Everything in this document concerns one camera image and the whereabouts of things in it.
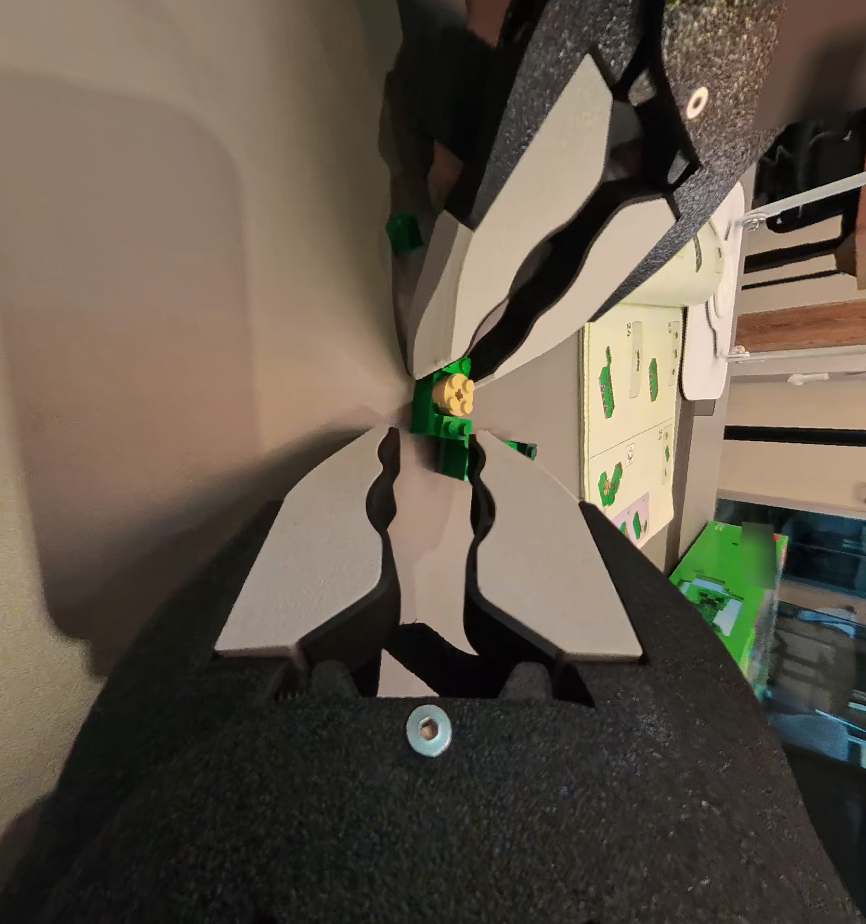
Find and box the grey desk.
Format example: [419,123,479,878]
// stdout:
[0,0,715,924]

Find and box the wooden shelf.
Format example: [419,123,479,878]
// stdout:
[735,296,866,355]

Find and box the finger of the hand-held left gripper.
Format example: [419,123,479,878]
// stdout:
[469,195,684,382]
[409,54,616,380]

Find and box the white round stand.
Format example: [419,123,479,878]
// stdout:
[682,180,746,402]

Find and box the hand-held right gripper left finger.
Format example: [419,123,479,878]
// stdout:
[215,426,403,658]

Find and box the brick instruction booklet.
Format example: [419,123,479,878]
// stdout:
[579,217,726,542]

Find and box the glass cabinet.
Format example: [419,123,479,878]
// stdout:
[714,498,866,795]

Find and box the dark wooden chair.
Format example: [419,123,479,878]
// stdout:
[754,101,866,291]

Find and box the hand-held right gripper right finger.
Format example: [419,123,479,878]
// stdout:
[465,431,645,662]

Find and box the small green brick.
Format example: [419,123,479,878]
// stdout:
[385,212,426,256]

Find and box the green printed box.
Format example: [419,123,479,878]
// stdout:
[670,521,789,697]

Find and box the pale cabinet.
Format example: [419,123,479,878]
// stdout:
[718,354,866,517]

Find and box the green and tan brick assembly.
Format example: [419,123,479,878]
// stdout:
[410,357,477,483]

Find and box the clear plastic rod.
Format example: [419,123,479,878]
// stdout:
[739,162,866,232]

